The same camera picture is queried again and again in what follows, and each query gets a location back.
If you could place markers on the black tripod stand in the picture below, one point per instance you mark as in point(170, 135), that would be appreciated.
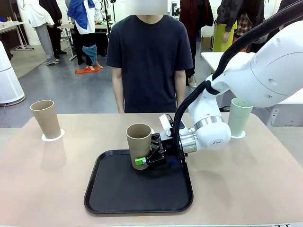
point(110, 14)

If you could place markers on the white scalloped coaster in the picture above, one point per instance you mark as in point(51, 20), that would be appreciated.
point(47, 140)
point(242, 136)

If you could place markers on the white perforated air purifier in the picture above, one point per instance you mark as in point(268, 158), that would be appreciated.
point(9, 82)

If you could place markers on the person in navy t-shirt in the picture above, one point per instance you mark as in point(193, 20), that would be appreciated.
point(146, 47)

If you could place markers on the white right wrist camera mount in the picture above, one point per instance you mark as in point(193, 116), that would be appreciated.
point(163, 121)

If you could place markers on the table with white legs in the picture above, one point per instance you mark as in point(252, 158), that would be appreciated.
point(72, 45)

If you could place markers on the person's right forearm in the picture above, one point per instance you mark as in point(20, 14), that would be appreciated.
point(118, 87)

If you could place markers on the person's right hand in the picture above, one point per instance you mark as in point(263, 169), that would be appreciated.
point(121, 108)

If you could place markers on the black plastic tray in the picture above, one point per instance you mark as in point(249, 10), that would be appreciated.
point(142, 196)

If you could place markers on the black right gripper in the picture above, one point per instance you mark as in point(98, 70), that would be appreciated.
point(169, 146)

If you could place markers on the cardboard box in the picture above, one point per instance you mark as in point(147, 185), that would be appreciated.
point(206, 42)

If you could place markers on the orange cloth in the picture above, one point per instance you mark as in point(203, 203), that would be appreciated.
point(87, 70)

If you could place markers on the grey desk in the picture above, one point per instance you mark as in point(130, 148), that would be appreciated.
point(9, 23)

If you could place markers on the person's left hand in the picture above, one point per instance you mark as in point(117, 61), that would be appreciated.
point(179, 106)

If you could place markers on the brown tall cup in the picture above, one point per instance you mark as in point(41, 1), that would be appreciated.
point(46, 120)
point(138, 146)

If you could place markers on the person's left forearm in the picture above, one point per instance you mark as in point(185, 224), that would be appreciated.
point(180, 85)

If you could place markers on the mannequin with blue white jacket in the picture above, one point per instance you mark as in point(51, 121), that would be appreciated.
point(82, 19)

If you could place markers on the background person in black clothes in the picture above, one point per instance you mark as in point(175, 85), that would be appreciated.
point(55, 28)

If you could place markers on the pale green tall cup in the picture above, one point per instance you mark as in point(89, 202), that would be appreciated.
point(237, 118)

